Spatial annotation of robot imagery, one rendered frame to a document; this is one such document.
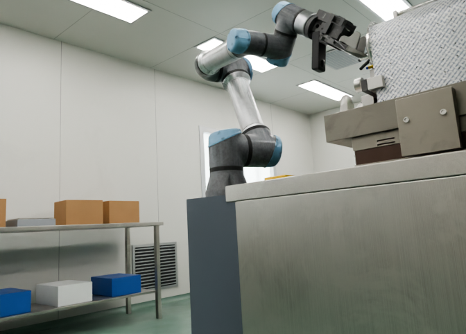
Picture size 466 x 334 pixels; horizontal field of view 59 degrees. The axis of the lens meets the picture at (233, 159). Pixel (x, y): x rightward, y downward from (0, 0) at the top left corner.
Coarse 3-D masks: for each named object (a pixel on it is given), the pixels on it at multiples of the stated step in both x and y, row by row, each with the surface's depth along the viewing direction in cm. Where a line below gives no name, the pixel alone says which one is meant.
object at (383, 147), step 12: (384, 132) 83; (396, 132) 81; (360, 144) 86; (372, 144) 85; (384, 144) 83; (396, 144) 81; (360, 156) 86; (372, 156) 85; (384, 156) 83; (396, 156) 81; (420, 156) 78
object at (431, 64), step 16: (464, 32) 92; (416, 48) 99; (432, 48) 96; (448, 48) 94; (464, 48) 92; (384, 64) 104; (400, 64) 101; (416, 64) 98; (432, 64) 96; (448, 64) 94; (464, 64) 91; (400, 80) 101; (416, 80) 98; (432, 80) 96; (448, 80) 93; (384, 96) 103; (400, 96) 100
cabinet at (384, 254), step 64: (320, 192) 84; (384, 192) 75; (448, 192) 68; (256, 256) 94; (320, 256) 83; (384, 256) 74; (448, 256) 67; (256, 320) 92; (320, 320) 81; (384, 320) 73; (448, 320) 66
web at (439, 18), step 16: (448, 0) 96; (464, 0) 93; (400, 16) 104; (416, 16) 100; (432, 16) 97; (448, 16) 94; (464, 16) 92; (384, 32) 105; (400, 32) 102; (416, 32) 99; (432, 32) 97; (448, 32) 94; (384, 48) 104; (400, 48) 101
